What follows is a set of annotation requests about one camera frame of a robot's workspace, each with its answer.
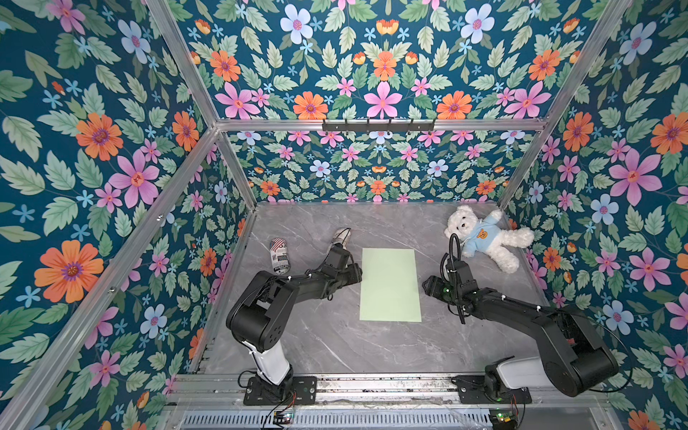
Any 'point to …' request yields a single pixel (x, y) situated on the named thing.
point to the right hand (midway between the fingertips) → (430, 285)
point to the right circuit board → (504, 417)
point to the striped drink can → (279, 255)
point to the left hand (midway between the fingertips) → (360, 271)
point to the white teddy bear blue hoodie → (487, 235)
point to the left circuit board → (280, 418)
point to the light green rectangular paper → (389, 289)
